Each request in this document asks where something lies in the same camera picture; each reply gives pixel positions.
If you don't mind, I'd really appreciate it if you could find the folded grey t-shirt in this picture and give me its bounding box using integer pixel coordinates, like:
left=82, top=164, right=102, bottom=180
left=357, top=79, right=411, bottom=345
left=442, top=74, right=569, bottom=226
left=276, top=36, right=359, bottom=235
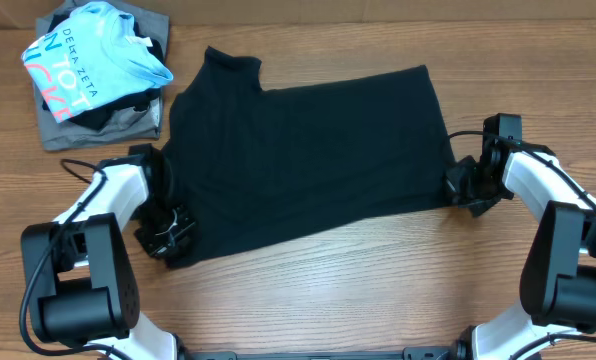
left=33, top=1, right=170, bottom=151

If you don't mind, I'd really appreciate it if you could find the light blue printed t-shirt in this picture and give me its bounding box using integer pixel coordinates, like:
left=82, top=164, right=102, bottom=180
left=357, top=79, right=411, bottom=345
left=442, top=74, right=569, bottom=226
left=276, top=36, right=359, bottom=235
left=21, top=1, right=173, bottom=123

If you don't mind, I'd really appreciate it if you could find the folded black garment in stack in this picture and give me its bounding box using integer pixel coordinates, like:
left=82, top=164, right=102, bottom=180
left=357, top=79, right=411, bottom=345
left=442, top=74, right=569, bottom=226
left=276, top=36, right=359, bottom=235
left=48, top=12, right=164, bottom=130

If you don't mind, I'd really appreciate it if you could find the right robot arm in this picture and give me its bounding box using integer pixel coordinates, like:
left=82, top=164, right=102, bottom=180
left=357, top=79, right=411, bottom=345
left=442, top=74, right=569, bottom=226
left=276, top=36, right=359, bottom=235
left=444, top=113, right=596, bottom=359

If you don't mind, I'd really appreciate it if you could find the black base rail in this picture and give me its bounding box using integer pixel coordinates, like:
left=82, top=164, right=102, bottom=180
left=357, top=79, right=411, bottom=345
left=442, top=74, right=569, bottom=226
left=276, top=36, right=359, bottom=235
left=179, top=345, right=469, bottom=360

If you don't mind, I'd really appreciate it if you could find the black t-shirt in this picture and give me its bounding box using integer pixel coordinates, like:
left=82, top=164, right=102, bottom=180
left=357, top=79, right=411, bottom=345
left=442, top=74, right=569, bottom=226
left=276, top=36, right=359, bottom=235
left=163, top=48, right=452, bottom=268

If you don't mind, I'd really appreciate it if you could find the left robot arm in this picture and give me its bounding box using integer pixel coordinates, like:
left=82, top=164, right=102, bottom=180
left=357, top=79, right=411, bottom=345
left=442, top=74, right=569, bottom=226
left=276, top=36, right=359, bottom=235
left=19, top=144, right=196, bottom=359

